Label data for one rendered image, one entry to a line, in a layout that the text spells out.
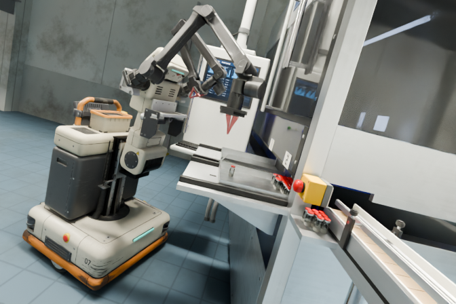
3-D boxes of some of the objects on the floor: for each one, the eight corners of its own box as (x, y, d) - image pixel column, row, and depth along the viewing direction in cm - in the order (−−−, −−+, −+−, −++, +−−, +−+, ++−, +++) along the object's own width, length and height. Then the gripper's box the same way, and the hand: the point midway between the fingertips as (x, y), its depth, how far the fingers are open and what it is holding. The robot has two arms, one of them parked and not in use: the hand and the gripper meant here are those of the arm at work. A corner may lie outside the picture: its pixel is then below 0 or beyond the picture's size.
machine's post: (241, 401, 100) (419, -163, 72) (243, 420, 94) (437, -187, 66) (226, 397, 100) (399, -170, 71) (226, 416, 94) (414, -194, 65)
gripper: (250, 97, 92) (239, 136, 94) (224, 91, 91) (214, 129, 93) (251, 96, 85) (241, 138, 87) (223, 89, 85) (214, 131, 87)
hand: (228, 131), depth 90 cm, fingers closed
